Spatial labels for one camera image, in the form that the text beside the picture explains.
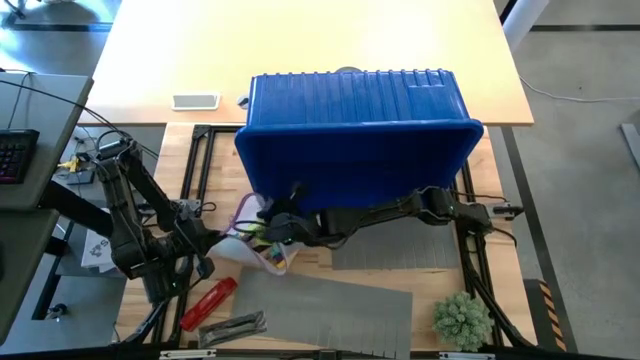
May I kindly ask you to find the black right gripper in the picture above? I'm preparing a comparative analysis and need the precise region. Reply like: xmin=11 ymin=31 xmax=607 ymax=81
xmin=256 ymin=181 xmax=326 ymax=247

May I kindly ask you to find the blue plastic bin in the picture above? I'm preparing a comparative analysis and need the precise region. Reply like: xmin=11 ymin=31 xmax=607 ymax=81
xmin=234 ymin=68 xmax=486 ymax=214

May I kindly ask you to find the grey slotted divider panel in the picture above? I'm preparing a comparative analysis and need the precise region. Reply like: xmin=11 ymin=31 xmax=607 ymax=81
xmin=229 ymin=266 xmax=414 ymax=360
xmin=330 ymin=217 xmax=461 ymax=271

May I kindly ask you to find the black desk beam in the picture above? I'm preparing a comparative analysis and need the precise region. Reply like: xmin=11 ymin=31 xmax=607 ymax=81
xmin=37 ymin=187 xmax=116 ymax=239

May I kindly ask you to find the black small box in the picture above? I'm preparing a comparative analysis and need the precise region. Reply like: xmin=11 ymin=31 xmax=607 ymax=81
xmin=67 ymin=169 xmax=96 ymax=186

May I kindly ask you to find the white-framed smartphone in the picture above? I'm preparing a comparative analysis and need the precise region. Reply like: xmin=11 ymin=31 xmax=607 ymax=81
xmin=171 ymin=93 xmax=221 ymax=112

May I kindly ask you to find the yellow connector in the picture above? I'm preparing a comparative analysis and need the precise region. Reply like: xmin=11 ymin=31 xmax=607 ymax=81
xmin=57 ymin=155 xmax=86 ymax=174

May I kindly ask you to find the black caster wheel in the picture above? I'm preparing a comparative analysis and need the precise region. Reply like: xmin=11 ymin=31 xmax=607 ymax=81
xmin=43 ymin=302 xmax=70 ymax=322

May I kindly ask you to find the grey side desk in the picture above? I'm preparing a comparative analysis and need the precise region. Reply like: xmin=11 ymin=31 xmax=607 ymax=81
xmin=0 ymin=72 xmax=95 ymax=346

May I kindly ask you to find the black keyboard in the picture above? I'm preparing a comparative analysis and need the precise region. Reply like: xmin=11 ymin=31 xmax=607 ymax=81
xmin=0 ymin=128 xmax=41 ymax=186

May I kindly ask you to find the green artificial plant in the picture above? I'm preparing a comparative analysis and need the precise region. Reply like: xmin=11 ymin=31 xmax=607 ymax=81
xmin=431 ymin=291 xmax=495 ymax=353

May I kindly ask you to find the white metal table leg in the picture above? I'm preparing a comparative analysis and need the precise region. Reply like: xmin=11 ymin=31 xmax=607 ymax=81
xmin=502 ymin=0 xmax=551 ymax=51

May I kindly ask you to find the grey metal stand leg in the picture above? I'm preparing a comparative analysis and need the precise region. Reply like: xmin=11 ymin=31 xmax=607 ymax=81
xmin=619 ymin=122 xmax=640 ymax=171

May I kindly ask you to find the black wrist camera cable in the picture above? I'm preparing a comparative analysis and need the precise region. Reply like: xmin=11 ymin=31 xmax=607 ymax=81
xmin=232 ymin=218 xmax=274 ymax=235
xmin=172 ymin=199 xmax=217 ymax=296

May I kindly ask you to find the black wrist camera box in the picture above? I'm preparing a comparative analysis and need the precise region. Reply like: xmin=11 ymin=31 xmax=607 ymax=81
xmin=141 ymin=267 xmax=194 ymax=305

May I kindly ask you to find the red tool handle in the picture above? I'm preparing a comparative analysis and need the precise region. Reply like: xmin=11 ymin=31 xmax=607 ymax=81
xmin=179 ymin=277 xmax=239 ymax=333

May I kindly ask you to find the black desk cable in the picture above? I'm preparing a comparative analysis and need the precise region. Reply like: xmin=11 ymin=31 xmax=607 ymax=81
xmin=0 ymin=77 xmax=161 ymax=161

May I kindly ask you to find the silver arm base bracket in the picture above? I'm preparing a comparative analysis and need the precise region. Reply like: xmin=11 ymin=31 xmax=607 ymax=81
xmin=492 ymin=202 xmax=524 ymax=220

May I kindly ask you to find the grey floor cable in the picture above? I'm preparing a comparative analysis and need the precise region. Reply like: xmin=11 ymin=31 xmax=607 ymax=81
xmin=517 ymin=73 xmax=640 ymax=103

